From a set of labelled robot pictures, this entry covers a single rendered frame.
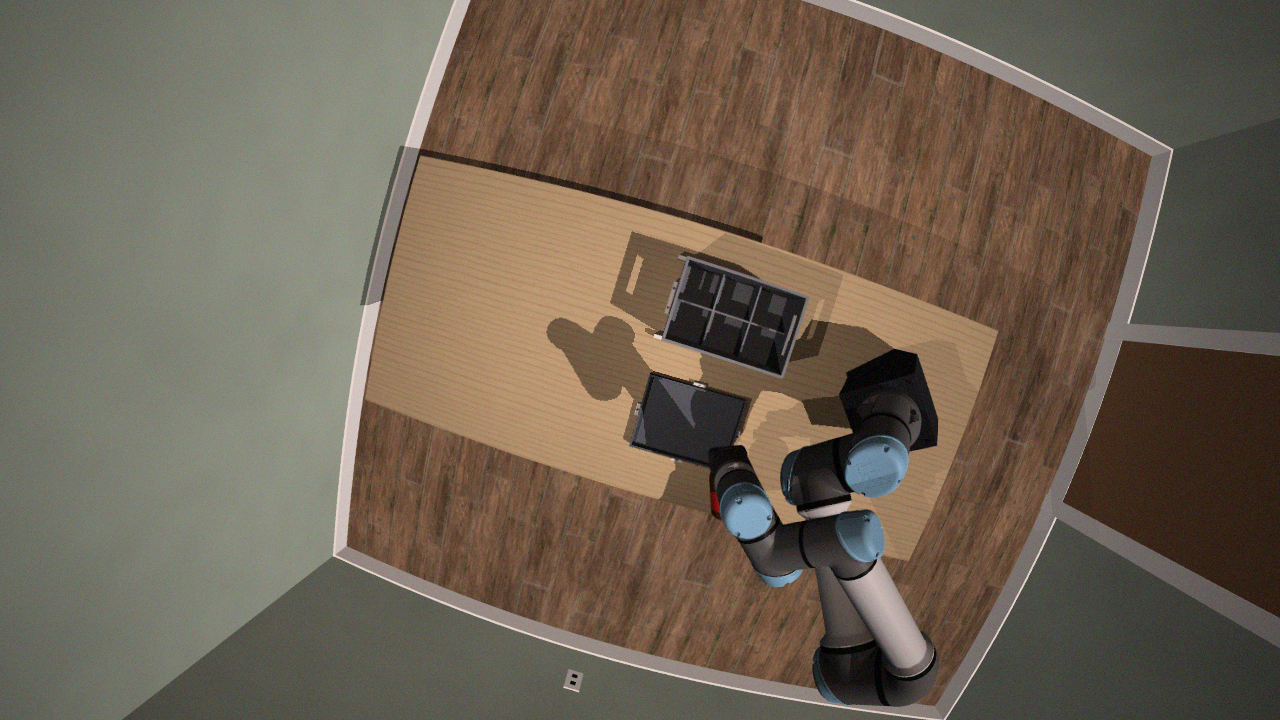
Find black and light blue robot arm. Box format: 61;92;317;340
716;389;940;707

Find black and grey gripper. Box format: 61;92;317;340
708;445;756;489

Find brown bottle with red label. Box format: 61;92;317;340
709;471;721;520

